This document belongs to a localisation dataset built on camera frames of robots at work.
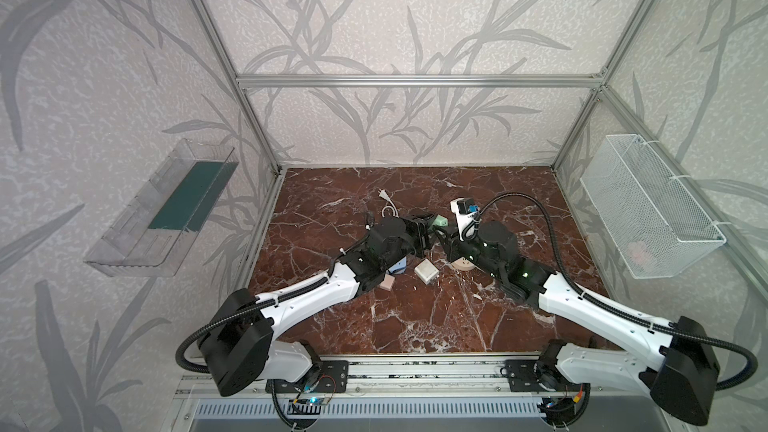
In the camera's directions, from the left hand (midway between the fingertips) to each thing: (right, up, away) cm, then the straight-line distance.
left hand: (448, 211), depth 72 cm
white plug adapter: (-4, -20, +17) cm, 26 cm away
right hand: (-2, -2, +3) cm, 4 cm away
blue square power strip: (-12, -12, -6) cm, 18 cm away
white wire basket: (+43, -2, -9) cm, 44 cm away
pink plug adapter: (-16, -22, +14) cm, 30 cm away
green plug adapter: (-2, -2, +1) cm, 3 cm away
